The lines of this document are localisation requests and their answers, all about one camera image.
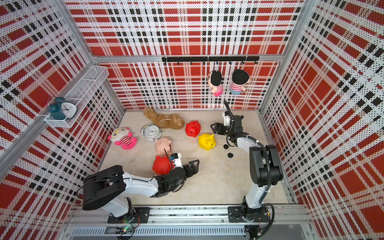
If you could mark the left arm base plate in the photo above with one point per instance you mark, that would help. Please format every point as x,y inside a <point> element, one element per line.
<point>139,215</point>

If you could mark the doll with pink shirt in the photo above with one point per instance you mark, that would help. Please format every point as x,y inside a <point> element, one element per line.
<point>215,83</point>

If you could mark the green circuit board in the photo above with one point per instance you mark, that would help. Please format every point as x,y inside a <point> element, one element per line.
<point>124,230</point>

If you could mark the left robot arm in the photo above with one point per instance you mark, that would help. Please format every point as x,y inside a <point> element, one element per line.
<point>109,189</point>

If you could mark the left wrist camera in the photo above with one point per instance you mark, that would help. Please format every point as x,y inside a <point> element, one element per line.
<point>175,161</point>

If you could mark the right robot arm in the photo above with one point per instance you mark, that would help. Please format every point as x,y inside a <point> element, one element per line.
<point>265,167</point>

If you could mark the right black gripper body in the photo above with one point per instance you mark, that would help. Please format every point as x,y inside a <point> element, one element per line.
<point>229,131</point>

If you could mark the doll with blue pants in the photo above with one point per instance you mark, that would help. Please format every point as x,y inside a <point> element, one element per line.
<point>239,79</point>

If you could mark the black hook rail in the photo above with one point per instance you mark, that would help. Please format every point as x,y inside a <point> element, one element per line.
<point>210,59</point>

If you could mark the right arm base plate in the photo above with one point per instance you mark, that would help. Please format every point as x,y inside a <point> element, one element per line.
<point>245,215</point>

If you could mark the pink piggy bank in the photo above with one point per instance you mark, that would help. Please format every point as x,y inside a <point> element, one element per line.
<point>164,147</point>

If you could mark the white wire shelf basket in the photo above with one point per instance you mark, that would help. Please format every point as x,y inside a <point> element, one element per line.
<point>80,94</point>

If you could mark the red piggy bank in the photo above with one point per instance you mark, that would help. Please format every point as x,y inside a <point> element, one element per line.
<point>162,166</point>
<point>193,129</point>

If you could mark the silver alarm clock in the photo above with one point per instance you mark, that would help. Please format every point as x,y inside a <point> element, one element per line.
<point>151,132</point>

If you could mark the aluminium front rail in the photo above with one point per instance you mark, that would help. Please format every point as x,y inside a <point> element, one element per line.
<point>290,222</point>

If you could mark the yellow piggy bank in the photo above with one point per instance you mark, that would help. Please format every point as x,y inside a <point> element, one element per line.
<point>207,141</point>

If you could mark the brown plush dog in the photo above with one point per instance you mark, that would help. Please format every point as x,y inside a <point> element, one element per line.
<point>173,121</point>

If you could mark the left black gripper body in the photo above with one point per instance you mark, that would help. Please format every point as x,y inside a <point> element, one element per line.
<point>172,189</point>

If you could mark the pink owl plush toy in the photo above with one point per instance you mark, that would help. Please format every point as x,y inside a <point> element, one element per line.
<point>124,138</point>

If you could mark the teal alarm clock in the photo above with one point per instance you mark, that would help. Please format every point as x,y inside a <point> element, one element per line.
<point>61,109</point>

